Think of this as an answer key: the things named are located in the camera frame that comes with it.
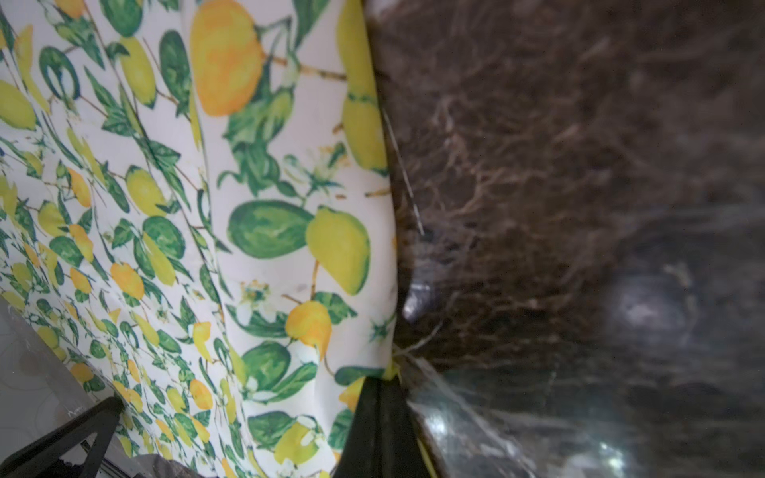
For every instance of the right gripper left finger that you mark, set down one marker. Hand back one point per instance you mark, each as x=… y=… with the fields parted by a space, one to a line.
x=361 y=457

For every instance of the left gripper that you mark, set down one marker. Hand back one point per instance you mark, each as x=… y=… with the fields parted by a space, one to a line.
x=43 y=457

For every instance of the lemon print skirt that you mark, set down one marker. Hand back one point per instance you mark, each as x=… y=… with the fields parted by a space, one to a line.
x=196 y=217

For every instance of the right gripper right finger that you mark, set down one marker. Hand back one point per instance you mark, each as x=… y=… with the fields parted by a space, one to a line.
x=401 y=453

